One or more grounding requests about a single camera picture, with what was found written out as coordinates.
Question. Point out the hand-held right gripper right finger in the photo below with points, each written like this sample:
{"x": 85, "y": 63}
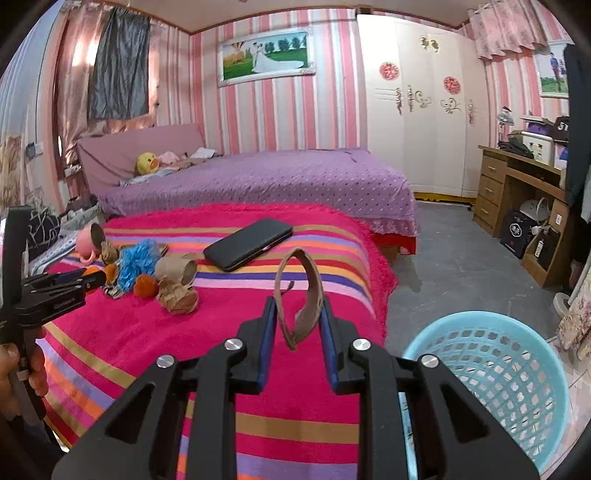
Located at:
{"x": 328, "y": 341}

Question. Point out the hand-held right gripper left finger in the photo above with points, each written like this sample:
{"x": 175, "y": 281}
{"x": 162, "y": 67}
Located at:
{"x": 267, "y": 341}

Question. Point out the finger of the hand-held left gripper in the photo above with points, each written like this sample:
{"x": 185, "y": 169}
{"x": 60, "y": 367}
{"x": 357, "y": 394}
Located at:
{"x": 69, "y": 279}

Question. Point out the brown cardboard strip loop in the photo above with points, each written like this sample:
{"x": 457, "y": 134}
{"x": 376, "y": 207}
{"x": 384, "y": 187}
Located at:
{"x": 304, "y": 318}

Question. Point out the blue plastic bag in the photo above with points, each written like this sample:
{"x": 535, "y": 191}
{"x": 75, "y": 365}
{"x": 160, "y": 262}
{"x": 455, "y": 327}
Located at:
{"x": 136, "y": 265}

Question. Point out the orange ball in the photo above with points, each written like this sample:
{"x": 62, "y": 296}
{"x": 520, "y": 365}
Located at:
{"x": 146, "y": 286}

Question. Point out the light blue plastic basket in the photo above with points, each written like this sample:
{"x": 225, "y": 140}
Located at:
{"x": 531, "y": 360}

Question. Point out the person's left hand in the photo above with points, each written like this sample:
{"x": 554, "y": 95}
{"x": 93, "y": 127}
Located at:
{"x": 39, "y": 364}

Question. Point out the pink plastic cup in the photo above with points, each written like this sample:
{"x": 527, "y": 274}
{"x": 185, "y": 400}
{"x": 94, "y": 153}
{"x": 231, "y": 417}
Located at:
{"x": 85, "y": 242}

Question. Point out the black and white patterned cloth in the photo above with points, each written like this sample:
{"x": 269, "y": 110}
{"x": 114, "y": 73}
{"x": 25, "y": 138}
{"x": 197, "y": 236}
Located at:
{"x": 44, "y": 230}

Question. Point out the pink striped blanket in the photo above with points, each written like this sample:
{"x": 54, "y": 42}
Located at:
{"x": 231, "y": 295}

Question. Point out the cardboard tube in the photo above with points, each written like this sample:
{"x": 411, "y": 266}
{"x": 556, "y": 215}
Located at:
{"x": 173, "y": 267}

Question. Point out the pink padded headboard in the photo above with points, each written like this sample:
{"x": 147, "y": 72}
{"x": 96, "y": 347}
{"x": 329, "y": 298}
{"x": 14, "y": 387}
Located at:
{"x": 120, "y": 152}

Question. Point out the yellow duck plush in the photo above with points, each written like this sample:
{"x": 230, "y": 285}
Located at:
{"x": 147, "y": 164}

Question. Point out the pink cloth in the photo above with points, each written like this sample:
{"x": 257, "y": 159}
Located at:
{"x": 168, "y": 158}

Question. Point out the purple dotted bedspread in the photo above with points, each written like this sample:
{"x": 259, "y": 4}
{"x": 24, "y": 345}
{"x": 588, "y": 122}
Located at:
{"x": 277, "y": 184}

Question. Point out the shiny pink curtain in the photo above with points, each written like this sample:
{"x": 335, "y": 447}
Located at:
{"x": 71, "y": 83}

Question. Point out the black paper bag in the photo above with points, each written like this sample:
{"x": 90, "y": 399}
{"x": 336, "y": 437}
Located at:
{"x": 516, "y": 233}

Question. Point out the dark window cloth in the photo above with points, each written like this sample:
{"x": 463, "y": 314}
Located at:
{"x": 120, "y": 64}

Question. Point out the white wardrobe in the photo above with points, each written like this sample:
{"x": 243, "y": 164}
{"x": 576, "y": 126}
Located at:
{"x": 415, "y": 138}

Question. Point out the wooden desk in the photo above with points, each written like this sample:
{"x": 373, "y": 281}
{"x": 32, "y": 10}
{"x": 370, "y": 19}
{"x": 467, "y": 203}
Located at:
{"x": 491, "y": 184}

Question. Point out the black box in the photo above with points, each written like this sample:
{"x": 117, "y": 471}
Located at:
{"x": 547, "y": 249}

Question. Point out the white fan base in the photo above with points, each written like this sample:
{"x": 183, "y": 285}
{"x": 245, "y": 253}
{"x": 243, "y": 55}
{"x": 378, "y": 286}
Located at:
{"x": 563, "y": 304}

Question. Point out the white fan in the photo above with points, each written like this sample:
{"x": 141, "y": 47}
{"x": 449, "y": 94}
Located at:
{"x": 535, "y": 212}

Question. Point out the desk lamp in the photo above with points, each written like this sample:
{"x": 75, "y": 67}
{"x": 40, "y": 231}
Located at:
{"x": 504, "y": 117}

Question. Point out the white storage box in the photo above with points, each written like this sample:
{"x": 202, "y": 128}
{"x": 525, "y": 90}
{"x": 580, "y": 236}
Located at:
{"x": 538, "y": 147}

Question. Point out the framed wedding photo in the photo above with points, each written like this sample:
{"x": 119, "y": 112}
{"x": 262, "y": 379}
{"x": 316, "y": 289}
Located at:
{"x": 265, "y": 55}

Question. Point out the dark hanging garment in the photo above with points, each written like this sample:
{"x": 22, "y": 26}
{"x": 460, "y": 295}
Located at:
{"x": 577, "y": 138}

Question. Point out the pink floral valance curtain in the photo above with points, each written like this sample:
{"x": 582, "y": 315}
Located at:
{"x": 508, "y": 27}

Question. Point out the wall socket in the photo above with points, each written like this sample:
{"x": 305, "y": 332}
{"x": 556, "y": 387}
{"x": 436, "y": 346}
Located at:
{"x": 34, "y": 151}

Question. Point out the wall poster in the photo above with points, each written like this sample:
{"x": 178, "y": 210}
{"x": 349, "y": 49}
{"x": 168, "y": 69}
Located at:
{"x": 551, "y": 69}

